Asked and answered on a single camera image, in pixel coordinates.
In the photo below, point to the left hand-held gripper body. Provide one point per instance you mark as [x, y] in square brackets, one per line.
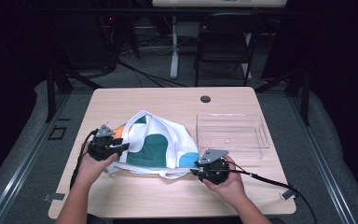
[101, 149]

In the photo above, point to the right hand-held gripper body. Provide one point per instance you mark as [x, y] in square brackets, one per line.
[214, 171]

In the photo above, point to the clear plastic tray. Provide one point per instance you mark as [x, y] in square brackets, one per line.
[233, 137]

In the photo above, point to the white tote bag coloured patches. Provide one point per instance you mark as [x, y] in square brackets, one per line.
[161, 130]

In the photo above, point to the person's right hand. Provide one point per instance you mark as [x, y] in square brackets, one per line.
[230, 186]

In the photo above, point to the person's left hand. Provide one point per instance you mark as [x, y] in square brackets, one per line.
[90, 169]

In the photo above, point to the black tape square outline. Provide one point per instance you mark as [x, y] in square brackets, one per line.
[50, 132]

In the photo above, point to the round dark table grommet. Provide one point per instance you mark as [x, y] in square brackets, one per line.
[205, 99]

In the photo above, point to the grey tape strip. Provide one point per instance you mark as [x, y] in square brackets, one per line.
[54, 197]
[287, 194]

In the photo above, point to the black metal stand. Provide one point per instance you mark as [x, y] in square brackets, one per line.
[305, 96]
[51, 93]

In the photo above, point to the white desk leg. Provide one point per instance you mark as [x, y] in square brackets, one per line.
[174, 59]

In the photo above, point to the dark computer tower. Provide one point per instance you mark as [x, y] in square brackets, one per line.
[87, 43]

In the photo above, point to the black folding chair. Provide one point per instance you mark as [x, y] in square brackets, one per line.
[223, 40]

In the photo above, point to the grey metal floor rail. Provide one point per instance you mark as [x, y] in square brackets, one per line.
[323, 161]
[28, 161]

